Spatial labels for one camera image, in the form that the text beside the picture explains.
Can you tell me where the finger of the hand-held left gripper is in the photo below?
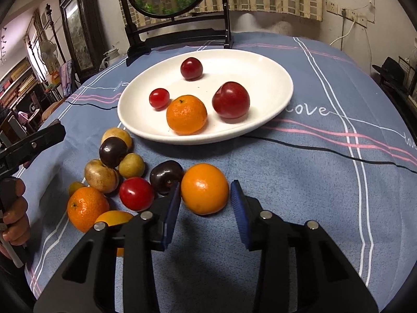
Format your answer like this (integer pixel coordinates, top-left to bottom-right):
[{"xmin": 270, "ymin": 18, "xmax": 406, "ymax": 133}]
[{"xmin": 0, "ymin": 121, "xmax": 66, "ymax": 168}]

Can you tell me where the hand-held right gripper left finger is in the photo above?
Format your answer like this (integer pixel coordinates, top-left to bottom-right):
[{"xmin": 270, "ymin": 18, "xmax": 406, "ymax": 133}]
[{"xmin": 33, "ymin": 181, "xmax": 182, "ymax": 313}]

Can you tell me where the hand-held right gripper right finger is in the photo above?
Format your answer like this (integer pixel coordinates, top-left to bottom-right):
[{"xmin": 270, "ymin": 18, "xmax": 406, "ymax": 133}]
[{"xmin": 230, "ymin": 179, "xmax": 380, "ymax": 313}]

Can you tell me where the bright red round fruit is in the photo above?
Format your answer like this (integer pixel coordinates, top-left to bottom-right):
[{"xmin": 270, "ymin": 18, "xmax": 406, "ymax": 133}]
[{"xmin": 119, "ymin": 177, "xmax": 155, "ymax": 212}]

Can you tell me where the dark purple plum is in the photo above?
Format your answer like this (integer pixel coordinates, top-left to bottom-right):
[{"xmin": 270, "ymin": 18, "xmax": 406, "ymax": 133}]
[
  {"xmin": 99, "ymin": 137, "xmax": 128, "ymax": 168},
  {"xmin": 149, "ymin": 160, "xmax": 185, "ymax": 195}
]

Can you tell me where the large orange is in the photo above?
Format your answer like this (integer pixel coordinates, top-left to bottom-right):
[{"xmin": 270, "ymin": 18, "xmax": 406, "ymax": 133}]
[{"xmin": 181, "ymin": 164, "xmax": 230, "ymax": 216}]

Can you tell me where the yellow-orange citrus fruit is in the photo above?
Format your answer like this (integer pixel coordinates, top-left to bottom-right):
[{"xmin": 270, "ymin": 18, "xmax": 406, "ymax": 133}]
[{"xmin": 94, "ymin": 210, "xmax": 135, "ymax": 257}]

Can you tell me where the tiny yellow fruit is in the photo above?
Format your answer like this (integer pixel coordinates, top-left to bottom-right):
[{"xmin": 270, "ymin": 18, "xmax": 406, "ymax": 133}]
[{"xmin": 68, "ymin": 182, "xmax": 87, "ymax": 198}]

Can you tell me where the small green-yellow fruit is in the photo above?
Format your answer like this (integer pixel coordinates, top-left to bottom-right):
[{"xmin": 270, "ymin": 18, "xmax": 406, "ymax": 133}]
[{"xmin": 118, "ymin": 153, "xmax": 146, "ymax": 179}]

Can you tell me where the brownish yellow fruit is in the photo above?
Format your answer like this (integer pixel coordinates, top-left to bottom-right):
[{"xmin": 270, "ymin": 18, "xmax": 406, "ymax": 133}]
[{"xmin": 84, "ymin": 159, "xmax": 120, "ymax": 194}]

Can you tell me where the pale yellow round fruit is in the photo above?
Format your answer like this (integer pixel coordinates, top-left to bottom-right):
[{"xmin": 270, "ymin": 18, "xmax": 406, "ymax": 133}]
[{"xmin": 101, "ymin": 127, "xmax": 133, "ymax": 151}]

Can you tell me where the mandarin orange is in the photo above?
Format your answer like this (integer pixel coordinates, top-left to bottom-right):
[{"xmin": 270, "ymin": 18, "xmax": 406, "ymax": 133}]
[
  {"xmin": 67, "ymin": 186, "xmax": 110, "ymax": 233},
  {"xmin": 166, "ymin": 94, "xmax": 208, "ymax": 135}
]

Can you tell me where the white oval plate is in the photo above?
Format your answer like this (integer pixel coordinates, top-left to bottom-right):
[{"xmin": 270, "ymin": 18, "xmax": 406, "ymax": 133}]
[{"xmin": 117, "ymin": 49, "xmax": 294, "ymax": 146}]

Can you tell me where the person's left hand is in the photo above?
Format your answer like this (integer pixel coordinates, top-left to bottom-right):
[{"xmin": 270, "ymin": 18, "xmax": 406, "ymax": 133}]
[{"xmin": 0, "ymin": 178, "xmax": 31, "ymax": 259}]

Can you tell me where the bookshelf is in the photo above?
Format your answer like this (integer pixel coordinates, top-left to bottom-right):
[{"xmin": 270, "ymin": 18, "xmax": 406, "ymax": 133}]
[{"xmin": 0, "ymin": 55, "xmax": 40, "ymax": 108}]

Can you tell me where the blue striped tablecloth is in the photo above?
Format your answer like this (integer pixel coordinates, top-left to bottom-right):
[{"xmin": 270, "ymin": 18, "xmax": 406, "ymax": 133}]
[{"xmin": 16, "ymin": 33, "xmax": 417, "ymax": 313}]

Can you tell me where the purple cloth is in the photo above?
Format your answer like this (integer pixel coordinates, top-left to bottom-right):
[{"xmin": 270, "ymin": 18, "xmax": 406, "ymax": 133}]
[{"xmin": 60, "ymin": 59, "xmax": 77, "ymax": 88}]

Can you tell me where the white standing fan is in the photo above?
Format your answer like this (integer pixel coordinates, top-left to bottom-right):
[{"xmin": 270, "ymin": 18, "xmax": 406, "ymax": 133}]
[{"xmin": 39, "ymin": 41, "xmax": 59, "ymax": 72}]

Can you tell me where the white jug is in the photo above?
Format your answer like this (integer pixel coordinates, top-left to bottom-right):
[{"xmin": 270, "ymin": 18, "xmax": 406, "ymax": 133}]
[{"xmin": 101, "ymin": 48, "xmax": 121, "ymax": 69}]

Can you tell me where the dark wooden framed panel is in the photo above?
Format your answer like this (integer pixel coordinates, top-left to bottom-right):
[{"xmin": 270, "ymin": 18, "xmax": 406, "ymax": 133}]
[{"xmin": 58, "ymin": 0, "xmax": 108, "ymax": 82}]

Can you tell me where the large red plum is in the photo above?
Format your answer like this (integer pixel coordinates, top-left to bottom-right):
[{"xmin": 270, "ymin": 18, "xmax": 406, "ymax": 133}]
[{"xmin": 212, "ymin": 81, "xmax": 251, "ymax": 119}]

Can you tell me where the red cherry tomato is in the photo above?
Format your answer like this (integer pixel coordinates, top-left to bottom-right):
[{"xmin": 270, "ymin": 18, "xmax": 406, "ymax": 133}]
[{"xmin": 149, "ymin": 88, "xmax": 170, "ymax": 110}]

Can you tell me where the small dark red plum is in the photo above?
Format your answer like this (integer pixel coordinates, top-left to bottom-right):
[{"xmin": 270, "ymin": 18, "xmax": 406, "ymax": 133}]
[{"xmin": 180, "ymin": 57, "xmax": 204, "ymax": 81}]

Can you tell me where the round embroidered screen black stand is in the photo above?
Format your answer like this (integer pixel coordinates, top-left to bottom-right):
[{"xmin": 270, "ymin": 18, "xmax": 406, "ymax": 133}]
[{"xmin": 114, "ymin": 0, "xmax": 236, "ymax": 67}]

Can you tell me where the black hat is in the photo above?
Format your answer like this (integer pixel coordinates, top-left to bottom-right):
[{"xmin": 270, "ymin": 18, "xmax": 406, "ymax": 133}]
[{"xmin": 371, "ymin": 57, "xmax": 409, "ymax": 87}]

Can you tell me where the white power cable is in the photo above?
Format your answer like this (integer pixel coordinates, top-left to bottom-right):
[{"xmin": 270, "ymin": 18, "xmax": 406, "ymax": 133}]
[{"xmin": 329, "ymin": 20, "xmax": 357, "ymax": 48}]

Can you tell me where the wall socket strip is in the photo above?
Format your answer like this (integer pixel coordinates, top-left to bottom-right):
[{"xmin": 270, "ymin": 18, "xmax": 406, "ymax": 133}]
[{"xmin": 326, "ymin": 1, "xmax": 369, "ymax": 28}]

